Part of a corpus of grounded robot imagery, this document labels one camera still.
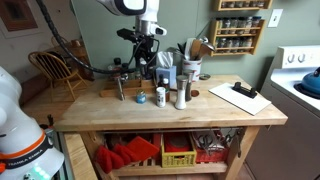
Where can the brown glass bottle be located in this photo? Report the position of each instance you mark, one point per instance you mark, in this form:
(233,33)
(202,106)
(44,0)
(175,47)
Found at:
(166,90)

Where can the white utensil crock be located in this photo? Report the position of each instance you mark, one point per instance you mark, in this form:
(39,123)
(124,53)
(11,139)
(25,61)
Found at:
(192,69)

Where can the framed wall picture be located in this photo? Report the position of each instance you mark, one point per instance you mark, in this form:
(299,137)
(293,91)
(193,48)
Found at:
(18,15)

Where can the wooden compartment tray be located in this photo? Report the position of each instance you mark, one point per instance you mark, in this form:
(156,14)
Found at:
(133,87)

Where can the wooden plank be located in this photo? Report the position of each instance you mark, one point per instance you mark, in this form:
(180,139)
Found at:
(78,156)

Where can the red plastic bin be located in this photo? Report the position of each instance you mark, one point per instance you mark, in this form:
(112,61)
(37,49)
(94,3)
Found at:
(213,156)

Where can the black lid spice jar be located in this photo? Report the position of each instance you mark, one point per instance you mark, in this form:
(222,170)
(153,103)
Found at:
(117,63)

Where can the blue tissue box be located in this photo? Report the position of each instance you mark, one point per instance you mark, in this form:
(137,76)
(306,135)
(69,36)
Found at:
(166,76)

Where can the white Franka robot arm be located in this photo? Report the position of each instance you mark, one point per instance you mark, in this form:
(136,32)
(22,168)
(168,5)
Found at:
(150,13)

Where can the red pot holder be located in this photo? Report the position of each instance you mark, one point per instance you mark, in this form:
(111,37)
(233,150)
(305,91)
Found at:
(124,154)
(106,160)
(142,147)

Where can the green lid spice jar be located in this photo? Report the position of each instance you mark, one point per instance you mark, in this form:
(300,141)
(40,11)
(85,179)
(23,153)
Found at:
(137,74)

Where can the large wooden spice rack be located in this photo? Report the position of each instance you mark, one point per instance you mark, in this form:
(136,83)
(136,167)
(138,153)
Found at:
(236,36)

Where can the white cutting board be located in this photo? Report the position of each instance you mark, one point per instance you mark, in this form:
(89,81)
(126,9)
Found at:
(241,100)

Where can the wooden kitchen island cart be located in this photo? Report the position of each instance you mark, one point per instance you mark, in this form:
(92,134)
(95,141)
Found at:
(240,150)

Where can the black knife holder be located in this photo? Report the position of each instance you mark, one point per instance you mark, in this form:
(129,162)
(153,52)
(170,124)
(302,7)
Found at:
(245,90)

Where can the white kitchen stove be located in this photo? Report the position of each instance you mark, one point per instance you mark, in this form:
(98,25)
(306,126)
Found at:
(290,133)

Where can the wooden spoon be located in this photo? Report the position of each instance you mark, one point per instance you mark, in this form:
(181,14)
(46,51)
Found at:
(206,50)

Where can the hanging wooden board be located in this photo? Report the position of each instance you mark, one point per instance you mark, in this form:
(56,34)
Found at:
(235,148)

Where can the small blue jar yellow lid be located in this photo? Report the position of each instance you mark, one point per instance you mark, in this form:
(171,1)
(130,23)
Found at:
(141,97)

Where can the wooden spindle chair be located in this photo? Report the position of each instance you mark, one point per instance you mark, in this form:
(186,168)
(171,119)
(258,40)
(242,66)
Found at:
(53,70)

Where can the dark pepper grinder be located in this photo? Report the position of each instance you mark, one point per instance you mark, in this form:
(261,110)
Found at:
(189,86)

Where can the small dark bottle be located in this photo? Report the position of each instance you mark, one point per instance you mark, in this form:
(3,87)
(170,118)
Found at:
(160,80)

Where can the white spice container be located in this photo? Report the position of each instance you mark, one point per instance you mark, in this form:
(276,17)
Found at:
(161,97)

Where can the blue kettle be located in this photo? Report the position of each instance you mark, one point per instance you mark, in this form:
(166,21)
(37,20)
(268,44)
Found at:
(312,81)

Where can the small round metal lid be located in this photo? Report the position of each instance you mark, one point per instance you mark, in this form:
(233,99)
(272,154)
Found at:
(204,76)

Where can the dark lid glass jar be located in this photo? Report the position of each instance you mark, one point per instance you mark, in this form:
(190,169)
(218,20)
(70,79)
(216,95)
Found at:
(125,71)

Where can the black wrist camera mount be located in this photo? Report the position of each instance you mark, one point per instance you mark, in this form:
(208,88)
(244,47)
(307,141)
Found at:
(130,35)

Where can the small wooden spice rack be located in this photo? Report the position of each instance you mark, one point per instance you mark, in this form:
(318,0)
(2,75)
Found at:
(243,5)

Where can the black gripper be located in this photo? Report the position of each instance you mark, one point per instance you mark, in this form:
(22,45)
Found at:
(146,50)

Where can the yellow plastic crate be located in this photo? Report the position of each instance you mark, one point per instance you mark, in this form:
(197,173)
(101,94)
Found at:
(178,159)

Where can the white light switch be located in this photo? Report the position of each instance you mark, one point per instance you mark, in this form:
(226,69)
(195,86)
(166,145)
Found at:
(275,17)

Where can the red item in crate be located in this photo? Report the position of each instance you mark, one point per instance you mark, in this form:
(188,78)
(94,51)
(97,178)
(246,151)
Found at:
(177,141)

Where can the wooden spatula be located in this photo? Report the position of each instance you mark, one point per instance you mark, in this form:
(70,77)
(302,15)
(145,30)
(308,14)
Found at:
(195,48)

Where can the white salt grinder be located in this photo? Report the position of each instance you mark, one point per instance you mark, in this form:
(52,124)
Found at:
(181,93)

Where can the round brown coaster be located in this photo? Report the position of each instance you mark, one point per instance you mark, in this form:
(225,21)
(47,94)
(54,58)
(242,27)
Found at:
(195,93)

